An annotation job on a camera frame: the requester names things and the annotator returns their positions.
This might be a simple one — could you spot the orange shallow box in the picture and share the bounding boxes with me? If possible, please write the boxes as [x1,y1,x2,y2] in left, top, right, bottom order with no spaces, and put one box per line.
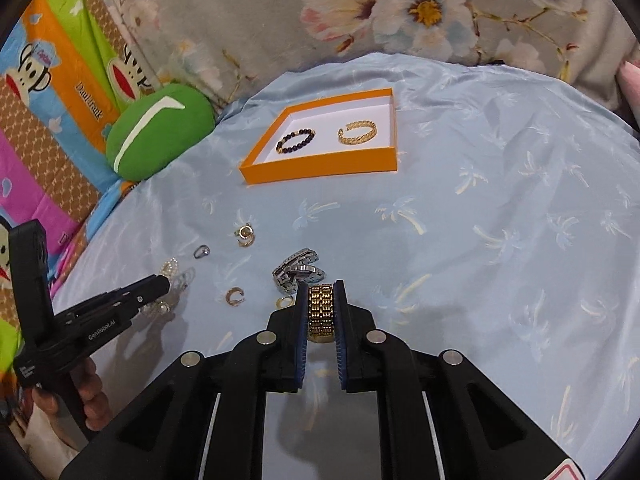
[238,88,399,187]

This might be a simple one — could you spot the gold link watch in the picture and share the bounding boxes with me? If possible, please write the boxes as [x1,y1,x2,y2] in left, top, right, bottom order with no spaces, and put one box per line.
[306,284,336,345]

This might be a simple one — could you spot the pink cloth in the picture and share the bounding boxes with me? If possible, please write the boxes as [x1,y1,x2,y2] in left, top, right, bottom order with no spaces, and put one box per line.
[616,57,640,128]

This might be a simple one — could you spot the grey floral blanket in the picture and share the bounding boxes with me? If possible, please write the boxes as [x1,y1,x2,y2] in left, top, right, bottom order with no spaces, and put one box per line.
[90,0,640,113]

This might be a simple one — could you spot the gold chain bangle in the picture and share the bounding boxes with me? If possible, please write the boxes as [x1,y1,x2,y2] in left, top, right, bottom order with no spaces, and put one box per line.
[337,119,377,146]

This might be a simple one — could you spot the black bead bracelet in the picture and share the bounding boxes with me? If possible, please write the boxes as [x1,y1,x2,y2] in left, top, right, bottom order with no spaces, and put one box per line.
[276,129,317,156]

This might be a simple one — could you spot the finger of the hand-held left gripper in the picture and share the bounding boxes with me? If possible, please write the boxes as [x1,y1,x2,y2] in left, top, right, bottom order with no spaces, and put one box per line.
[120,289,170,329]
[67,275,171,315]

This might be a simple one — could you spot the cartoon printed blanket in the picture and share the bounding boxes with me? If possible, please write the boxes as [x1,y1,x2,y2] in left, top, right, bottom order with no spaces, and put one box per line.
[0,0,168,411]

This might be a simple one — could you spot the person's left hand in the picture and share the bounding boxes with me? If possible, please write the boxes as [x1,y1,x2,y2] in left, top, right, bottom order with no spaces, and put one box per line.
[30,359,110,436]

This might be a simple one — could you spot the green plush cushion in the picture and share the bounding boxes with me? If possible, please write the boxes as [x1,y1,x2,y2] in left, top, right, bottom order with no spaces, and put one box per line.
[105,83,217,182]

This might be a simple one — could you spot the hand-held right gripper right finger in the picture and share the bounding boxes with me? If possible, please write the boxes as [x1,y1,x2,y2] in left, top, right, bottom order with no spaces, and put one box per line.
[333,279,586,480]

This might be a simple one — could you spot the pearl bracelet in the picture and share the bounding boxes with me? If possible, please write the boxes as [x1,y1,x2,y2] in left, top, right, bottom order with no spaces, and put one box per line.
[144,257,196,317]

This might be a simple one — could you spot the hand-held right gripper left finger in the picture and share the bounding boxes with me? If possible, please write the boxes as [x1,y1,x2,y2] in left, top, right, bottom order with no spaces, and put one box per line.
[60,281,307,480]

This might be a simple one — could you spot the light blue palm-print cloth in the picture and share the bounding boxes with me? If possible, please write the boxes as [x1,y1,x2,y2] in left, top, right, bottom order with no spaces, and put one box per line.
[50,52,640,480]

